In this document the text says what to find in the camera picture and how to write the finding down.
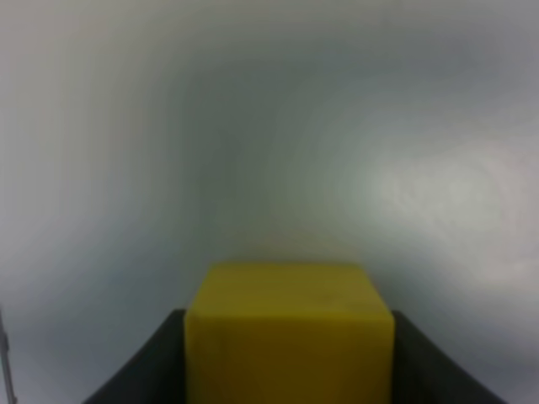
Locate yellow block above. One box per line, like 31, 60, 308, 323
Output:
184, 263, 395, 403

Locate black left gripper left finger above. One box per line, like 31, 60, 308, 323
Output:
85, 310, 186, 404

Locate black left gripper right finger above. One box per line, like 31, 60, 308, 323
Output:
392, 311, 504, 404

